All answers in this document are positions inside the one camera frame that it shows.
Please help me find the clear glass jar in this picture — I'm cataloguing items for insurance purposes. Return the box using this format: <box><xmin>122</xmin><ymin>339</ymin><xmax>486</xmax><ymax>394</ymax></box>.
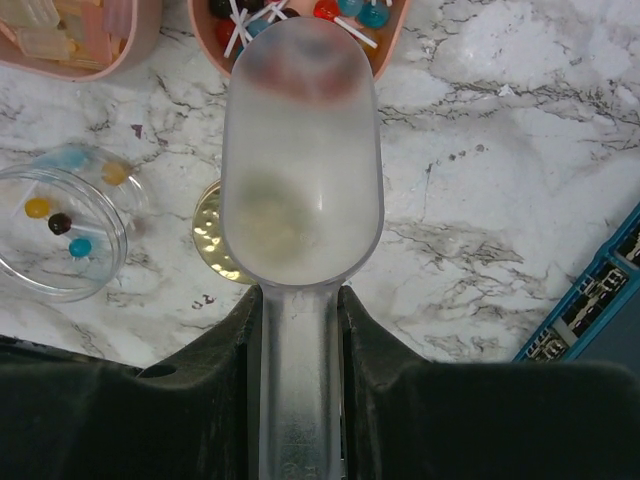
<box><xmin>1</xmin><ymin>144</ymin><xmax>150</xmax><ymax>302</ymax></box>

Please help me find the clear plastic scoop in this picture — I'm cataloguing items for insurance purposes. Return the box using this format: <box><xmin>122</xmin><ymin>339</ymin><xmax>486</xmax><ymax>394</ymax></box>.
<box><xmin>220</xmin><ymin>17</ymin><xmax>384</xmax><ymax>479</ymax></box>

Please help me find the blue network switch box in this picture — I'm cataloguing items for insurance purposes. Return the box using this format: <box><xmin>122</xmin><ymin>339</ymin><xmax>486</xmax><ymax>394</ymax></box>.
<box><xmin>514</xmin><ymin>207</ymin><xmax>639</xmax><ymax>362</ymax></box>

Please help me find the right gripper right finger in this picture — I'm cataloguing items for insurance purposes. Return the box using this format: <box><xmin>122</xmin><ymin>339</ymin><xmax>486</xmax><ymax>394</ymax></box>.
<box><xmin>338</xmin><ymin>287</ymin><xmax>639</xmax><ymax>479</ymax></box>

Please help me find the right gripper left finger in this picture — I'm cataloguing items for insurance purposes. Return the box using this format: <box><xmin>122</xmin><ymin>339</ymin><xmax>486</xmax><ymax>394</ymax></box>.
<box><xmin>1</xmin><ymin>287</ymin><xmax>262</xmax><ymax>479</ymax></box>

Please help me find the gold jar lid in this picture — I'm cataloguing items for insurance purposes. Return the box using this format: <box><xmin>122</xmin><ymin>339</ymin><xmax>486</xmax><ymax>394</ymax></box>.
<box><xmin>191</xmin><ymin>180</ymin><xmax>254</xmax><ymax>285</ymax></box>

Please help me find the pink tray of lollipops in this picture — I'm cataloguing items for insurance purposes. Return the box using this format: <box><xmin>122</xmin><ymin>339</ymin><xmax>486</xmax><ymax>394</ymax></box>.
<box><xmin>187</xmin><ymin>0</ymin><xmax>411</xmax><ymax>81</ymax></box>

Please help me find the pink tray of gummy candies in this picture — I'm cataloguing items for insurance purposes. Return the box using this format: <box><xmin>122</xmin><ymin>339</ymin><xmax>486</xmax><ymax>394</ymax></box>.
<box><xmin>1</xmin><ymin>0</ymin><xmax>163</xmax><ymax>82</ymax></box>

